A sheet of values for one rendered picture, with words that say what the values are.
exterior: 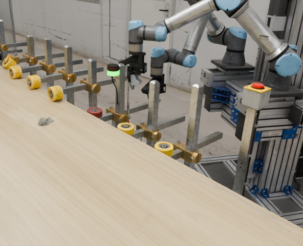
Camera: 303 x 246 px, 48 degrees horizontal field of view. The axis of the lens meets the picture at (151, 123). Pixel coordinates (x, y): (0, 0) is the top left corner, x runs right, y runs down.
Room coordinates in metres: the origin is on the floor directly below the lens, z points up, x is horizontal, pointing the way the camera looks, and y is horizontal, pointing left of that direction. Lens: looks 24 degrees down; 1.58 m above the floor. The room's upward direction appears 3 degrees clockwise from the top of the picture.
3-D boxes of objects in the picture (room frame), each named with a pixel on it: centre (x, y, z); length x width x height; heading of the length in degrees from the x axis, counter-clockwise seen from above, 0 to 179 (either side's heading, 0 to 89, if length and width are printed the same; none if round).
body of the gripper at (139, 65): (1.78, 0.10, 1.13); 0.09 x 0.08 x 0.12; 65
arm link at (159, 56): (1.94, -0.01, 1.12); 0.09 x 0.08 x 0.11; 135
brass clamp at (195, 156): (1.35, -0.17, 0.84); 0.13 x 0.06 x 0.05; 45
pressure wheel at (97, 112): (1.62, 0.30, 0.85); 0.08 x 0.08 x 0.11
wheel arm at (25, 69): (2.27, 0.71, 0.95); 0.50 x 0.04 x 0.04; 135
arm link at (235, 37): (2.25, -0.52, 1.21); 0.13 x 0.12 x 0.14; 45
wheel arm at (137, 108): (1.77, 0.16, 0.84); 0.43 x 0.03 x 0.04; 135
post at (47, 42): (2.22, 0.70, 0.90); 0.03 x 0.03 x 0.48; 45
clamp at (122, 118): (1.71, 0.19, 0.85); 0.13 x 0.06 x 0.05; 45
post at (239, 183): (1.15, -0.37, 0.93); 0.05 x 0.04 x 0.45; 45
